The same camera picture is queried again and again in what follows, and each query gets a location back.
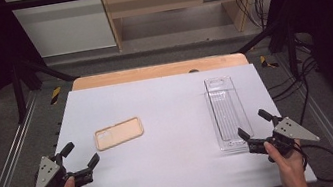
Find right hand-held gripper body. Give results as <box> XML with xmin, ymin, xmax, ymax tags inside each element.
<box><xmin>244</xmin><ymin>110</ymin><xmax>323</xmax><ymax>165</ymax></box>

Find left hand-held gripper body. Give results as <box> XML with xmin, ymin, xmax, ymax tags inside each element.
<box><xmin>28</xmin><ymin>147</ymin><xmax>96</xmax><ymax>187</ymax></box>

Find clear plastic packaging tray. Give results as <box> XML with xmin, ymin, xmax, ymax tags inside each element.
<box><xmin>202</xmin><ymin>72</ymin><xmax>258</xmax><ymax>158</ymax></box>

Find beige phone case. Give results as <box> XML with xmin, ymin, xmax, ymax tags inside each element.
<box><xmin>91</xmin><ymin>115</ymin><xmax>147</xmax><ymax>153</ymax></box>

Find person's right hand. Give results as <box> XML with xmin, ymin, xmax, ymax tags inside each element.
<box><xmin>262</xmin><ymin>135</ymin><xmax>309</xmax><ymax>187</ymax></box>

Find right yellow clamp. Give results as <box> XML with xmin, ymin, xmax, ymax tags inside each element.
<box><xmin>258</xmin><ymin>53</ymin><xmax>281</xmax><ymax>71</ymax></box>

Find yellow clamp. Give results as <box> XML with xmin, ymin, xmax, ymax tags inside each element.
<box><xmin>258</xmin><ymin>53</ymin><xmax>281</xmax><ymax>71</ymax></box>
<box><xmin>47</xmin><ymin>86</ymin><xmax>65</xmax><ymax>106</ymax></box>

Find left yellow clamp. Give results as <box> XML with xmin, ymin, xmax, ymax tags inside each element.
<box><xmin>47</xmin><ymin>86</ymin><xmax>65</xmax><ymax>106</ymax></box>

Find black metal stand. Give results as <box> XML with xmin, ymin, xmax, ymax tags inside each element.
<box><xmin>228</xmin><ymin>16</ymin><xmax>303</xmax><ymax>88</ymax></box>
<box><xmin>8</xmin><ymin>50</ymin><xmax>86</xmax><ymax>125</ymax></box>

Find light wooden table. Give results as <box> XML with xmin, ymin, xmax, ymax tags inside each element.
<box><xmin>70</xmin><ymin>49</ymin><xmax>250</xmax><ymax>93</ymax></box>

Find white cabinet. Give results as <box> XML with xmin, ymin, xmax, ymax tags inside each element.
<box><xmin>3</xmin><ymin>0</ymin><xmax>119</xmax><ymax>64</ymax></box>

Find light wooden desk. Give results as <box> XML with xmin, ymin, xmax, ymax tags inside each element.
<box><xmin>98</xmin><ymin>0</ymin><xmax>291</xmax><ymax>54</ymax></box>

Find black floor cables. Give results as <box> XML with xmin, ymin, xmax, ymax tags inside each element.
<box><xmin>258</xmin><ymin>31</ymin><xmax>329</xmax><ymax>131</ymax></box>

